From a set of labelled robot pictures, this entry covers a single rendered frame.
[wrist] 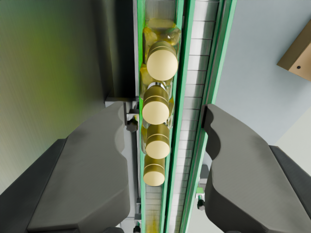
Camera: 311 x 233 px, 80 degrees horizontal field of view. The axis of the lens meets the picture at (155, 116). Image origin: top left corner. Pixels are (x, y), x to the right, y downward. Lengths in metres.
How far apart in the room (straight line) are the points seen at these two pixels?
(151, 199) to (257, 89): 0.58
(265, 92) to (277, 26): 0.21
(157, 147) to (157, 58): 0.12
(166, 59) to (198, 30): 0.29
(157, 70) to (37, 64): 0.12
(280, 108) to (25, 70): 0.77
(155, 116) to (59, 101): 0.12
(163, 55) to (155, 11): 0.28
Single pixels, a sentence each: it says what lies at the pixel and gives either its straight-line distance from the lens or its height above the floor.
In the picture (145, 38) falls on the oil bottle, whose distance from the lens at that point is 0.28.
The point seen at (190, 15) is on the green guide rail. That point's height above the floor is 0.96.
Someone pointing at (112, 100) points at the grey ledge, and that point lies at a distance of 0.56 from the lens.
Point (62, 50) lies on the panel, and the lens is 0.27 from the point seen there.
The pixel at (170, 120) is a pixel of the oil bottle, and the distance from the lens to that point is 0.32.
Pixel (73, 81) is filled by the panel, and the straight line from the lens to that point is 0.29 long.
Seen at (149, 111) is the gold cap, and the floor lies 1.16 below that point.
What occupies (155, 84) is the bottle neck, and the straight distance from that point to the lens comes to 0.28.
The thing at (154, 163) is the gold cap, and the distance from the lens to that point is 0.30.
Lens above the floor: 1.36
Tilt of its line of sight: 59 degrees down
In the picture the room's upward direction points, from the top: 178 degrees counter-clockwise
